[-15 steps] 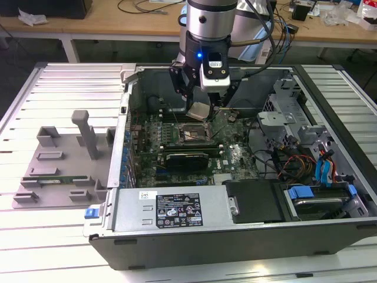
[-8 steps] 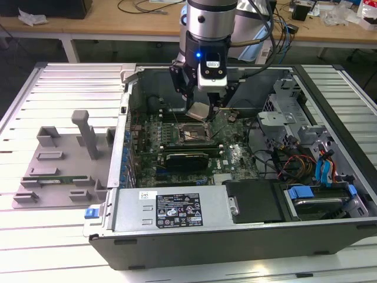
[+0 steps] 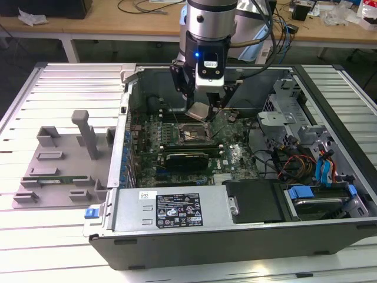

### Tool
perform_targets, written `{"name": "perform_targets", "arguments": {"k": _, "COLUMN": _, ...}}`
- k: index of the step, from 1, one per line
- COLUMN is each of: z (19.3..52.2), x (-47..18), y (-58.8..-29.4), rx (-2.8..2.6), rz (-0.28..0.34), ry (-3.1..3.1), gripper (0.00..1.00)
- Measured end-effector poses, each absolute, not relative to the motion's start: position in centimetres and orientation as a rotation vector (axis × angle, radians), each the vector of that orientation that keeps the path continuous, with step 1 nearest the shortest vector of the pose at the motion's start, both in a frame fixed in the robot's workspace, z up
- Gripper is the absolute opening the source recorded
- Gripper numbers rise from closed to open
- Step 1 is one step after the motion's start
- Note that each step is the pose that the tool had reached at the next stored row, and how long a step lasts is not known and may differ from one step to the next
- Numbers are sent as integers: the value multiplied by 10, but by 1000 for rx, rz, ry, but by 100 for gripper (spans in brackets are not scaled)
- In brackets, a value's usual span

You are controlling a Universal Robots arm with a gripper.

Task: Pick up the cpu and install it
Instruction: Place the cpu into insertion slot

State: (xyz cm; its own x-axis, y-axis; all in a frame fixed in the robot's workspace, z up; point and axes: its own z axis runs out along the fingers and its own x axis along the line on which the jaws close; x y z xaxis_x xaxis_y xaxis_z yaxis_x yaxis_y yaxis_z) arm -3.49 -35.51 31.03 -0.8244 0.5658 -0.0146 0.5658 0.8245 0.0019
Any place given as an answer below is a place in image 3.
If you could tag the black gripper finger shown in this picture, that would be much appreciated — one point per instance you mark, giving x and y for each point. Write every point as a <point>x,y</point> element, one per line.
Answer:
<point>216,106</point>
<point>178,78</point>

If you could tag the silver CPU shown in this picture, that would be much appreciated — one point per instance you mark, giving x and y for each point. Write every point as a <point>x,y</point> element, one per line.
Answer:
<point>198,111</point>

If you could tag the metal locking lever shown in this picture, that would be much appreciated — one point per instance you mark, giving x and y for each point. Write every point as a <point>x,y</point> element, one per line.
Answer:
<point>176,118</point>

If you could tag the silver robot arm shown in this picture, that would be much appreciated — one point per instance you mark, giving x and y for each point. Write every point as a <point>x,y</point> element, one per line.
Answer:
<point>206,17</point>

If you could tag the CPU socket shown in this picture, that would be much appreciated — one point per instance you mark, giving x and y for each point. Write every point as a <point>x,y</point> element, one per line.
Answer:
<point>193,132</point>

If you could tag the coin cell battery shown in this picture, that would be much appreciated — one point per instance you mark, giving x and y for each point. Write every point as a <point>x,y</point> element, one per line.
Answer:
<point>232,118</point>

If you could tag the green motherboard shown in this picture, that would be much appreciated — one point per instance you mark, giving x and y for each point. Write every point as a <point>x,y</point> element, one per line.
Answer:
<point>238,159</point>

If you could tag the silver drive cage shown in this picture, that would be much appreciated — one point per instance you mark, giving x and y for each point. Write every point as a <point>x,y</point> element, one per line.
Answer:
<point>277,119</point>

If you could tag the wooden desk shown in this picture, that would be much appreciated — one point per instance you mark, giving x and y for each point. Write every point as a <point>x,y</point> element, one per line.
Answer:
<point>132,25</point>

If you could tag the black graphics card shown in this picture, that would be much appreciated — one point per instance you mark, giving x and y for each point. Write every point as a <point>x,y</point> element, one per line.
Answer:
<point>185,161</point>

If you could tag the blue card retention clip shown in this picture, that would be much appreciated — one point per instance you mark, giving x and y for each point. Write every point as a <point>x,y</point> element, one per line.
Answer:
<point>126,152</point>
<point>128,136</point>
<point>122,178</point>
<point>123,170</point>
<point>125,160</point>

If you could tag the black plastic shroud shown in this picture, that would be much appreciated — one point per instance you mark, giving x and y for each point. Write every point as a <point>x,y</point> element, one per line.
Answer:
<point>253,200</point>

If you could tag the small black box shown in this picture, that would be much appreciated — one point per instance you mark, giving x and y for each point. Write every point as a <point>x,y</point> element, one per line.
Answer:
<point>300,13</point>

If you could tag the hard disk blue carrier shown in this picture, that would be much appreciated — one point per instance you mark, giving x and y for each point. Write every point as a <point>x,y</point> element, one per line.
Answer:
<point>300,193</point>

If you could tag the grey power supply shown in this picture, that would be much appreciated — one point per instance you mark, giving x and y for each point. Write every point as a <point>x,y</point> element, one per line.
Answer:
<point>132,212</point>

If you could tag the grey parts rack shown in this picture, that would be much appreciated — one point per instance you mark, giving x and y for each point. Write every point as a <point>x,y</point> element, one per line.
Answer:
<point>67,165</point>

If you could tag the black PC case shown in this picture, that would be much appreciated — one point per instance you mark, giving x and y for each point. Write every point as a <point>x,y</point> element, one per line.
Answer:
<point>206,247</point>

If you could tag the green RAM stick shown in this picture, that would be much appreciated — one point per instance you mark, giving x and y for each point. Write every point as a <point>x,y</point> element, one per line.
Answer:
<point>67,178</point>

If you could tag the clear plastic bags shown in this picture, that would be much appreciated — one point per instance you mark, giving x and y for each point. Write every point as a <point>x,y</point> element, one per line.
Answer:
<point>338,14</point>

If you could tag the large black box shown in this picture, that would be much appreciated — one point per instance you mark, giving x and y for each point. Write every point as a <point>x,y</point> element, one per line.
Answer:
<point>44,7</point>

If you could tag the crumpled clear plastic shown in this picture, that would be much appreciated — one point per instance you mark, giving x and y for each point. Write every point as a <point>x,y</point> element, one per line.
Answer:
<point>31,18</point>

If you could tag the blue case latch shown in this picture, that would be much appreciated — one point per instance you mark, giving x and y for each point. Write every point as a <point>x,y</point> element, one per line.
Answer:
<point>90,213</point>

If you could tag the red white package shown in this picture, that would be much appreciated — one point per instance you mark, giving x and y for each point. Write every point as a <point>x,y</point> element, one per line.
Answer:
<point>368,11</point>

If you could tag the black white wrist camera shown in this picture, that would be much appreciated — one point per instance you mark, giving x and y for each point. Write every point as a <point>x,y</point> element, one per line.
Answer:
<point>210,73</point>

